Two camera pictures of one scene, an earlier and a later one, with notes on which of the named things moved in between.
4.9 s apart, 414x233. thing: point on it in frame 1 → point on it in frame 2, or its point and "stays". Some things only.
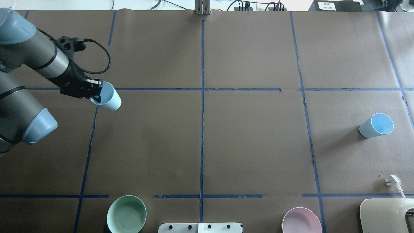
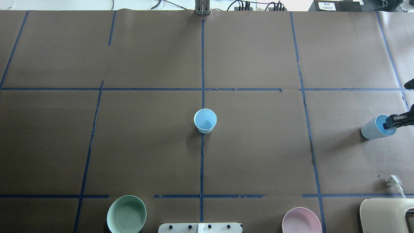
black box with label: [336, 5] stays
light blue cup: [110, 99] → [205, 120]
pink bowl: [301, 220] stays
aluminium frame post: [202, 7] stays
